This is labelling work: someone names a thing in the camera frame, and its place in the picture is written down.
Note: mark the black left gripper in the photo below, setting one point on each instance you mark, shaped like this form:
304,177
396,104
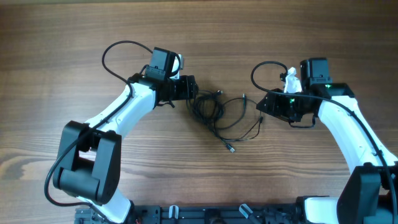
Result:
188,91

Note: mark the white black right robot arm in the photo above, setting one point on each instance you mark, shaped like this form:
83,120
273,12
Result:
370,195

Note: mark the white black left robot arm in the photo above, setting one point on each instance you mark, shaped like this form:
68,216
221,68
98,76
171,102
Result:
88,163

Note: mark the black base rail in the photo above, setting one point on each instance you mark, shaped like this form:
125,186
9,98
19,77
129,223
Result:
268,213

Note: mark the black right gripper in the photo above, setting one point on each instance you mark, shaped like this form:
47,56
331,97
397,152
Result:
273,106

